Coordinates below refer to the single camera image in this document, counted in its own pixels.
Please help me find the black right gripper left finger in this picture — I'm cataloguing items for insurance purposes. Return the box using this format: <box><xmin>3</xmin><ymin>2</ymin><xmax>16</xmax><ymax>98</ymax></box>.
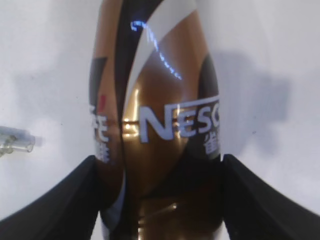
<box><xmin>0</xmin><ymin>155</ymin><xmax>109</xmax><ymax>240</ymax></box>

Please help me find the brown coffee drink bottle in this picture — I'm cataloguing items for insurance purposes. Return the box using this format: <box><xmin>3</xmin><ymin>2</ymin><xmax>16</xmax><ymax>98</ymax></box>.
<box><xmin>89</xmin><ymin>0</ymin><xmax>222</xmax><ymax>240</ymax></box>

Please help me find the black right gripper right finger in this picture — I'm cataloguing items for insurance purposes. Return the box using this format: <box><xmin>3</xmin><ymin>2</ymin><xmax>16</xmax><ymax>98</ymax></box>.
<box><xmin>222</xmin><ymin>154</ymin><xmax>320</xmax><ymax>240</ymax></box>

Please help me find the beige grip white pen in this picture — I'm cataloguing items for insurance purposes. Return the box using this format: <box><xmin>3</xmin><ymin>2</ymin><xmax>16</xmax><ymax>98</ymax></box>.
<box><xmin>0</xmin><ymin>126</ymin><xmax>44</xmax><ymax>157</ymax></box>

